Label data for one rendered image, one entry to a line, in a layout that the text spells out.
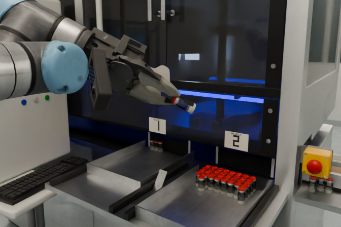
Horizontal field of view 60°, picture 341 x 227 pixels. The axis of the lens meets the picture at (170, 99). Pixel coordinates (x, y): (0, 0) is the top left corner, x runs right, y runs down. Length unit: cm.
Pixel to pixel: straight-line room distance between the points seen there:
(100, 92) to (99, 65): 6
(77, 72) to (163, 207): 56
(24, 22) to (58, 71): 18
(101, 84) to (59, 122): 102
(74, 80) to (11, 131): 93
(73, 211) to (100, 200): 88
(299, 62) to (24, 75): 74
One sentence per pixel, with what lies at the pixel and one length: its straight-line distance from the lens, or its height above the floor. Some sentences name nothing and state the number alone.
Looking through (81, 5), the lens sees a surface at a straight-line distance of 147.
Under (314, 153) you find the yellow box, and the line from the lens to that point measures 97.
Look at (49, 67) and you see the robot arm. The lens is 42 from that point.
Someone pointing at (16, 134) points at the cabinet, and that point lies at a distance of 137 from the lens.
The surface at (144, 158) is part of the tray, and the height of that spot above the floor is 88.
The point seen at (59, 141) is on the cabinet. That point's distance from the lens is 153.
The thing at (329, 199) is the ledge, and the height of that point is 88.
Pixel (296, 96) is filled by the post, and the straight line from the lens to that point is 95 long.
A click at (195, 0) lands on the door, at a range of 109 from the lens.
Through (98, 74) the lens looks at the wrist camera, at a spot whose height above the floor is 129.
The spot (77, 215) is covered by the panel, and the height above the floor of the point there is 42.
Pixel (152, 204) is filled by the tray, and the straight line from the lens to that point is 91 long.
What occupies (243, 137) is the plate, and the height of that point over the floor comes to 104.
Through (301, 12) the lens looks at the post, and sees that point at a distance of 94.
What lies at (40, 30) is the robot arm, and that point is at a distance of 58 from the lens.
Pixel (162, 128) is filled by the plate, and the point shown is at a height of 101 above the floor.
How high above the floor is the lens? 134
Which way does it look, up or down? 10 degrees down
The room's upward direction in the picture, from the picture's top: straight up
